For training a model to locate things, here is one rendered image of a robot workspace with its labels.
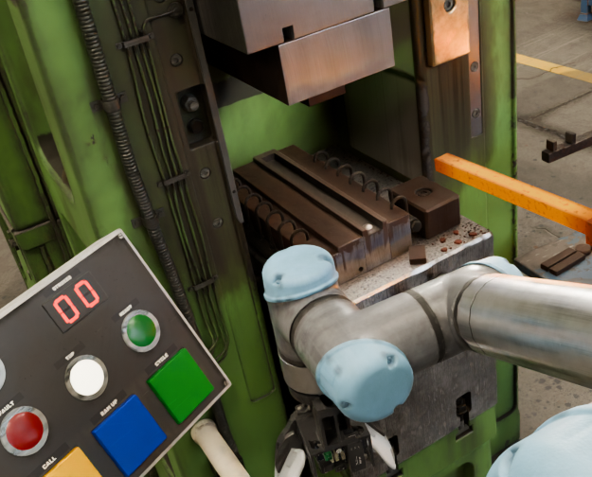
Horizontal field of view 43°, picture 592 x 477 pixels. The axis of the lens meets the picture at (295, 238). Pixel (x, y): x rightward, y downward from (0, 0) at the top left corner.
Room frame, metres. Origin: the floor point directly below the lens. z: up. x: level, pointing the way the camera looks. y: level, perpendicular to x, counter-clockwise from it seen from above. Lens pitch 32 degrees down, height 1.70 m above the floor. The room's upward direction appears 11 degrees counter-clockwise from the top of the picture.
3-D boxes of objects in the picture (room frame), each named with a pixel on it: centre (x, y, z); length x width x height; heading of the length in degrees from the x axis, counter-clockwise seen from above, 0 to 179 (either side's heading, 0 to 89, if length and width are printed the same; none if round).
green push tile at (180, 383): (0.80, 0.20, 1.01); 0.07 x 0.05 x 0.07; 140
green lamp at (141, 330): (0.83, 0.23, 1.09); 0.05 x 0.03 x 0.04; 115
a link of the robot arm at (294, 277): (0.62, 0.00, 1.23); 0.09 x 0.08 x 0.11; 19
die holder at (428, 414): (1.33, -0.08, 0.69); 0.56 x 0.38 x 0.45; 25
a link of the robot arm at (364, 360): (0.54, -0.05, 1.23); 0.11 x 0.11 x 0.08; 19
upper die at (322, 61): (1.30, -0.03, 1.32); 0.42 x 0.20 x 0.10; 25
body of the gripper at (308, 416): (0.62, 0.00, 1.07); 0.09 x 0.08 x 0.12; 11
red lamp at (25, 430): (0.67, 0.36, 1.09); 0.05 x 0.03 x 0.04; 115
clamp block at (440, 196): (1.24, -0.26, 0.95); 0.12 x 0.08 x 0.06; 25
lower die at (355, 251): (1.30, -0.03, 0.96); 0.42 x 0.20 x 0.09; 25
